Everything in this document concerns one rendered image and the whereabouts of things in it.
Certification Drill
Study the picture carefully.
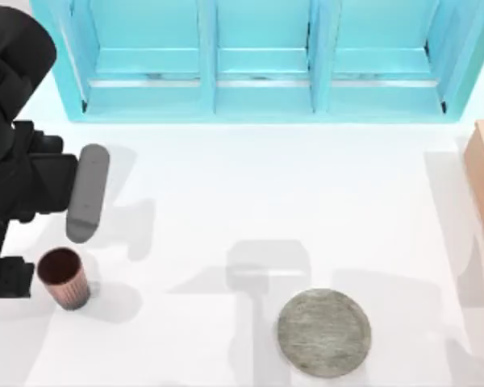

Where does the grey round coaster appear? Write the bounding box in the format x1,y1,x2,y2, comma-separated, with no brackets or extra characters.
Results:
277,287,373,379

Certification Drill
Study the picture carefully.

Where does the pale grey rounded box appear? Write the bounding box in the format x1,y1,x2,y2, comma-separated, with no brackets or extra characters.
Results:
65,144,111,244

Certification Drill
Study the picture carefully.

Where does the light blue rack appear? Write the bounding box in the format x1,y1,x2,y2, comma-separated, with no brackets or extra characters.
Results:
28,0,484,125

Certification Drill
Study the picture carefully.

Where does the copper ribbed cup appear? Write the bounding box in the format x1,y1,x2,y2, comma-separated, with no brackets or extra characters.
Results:
36,247,92,312

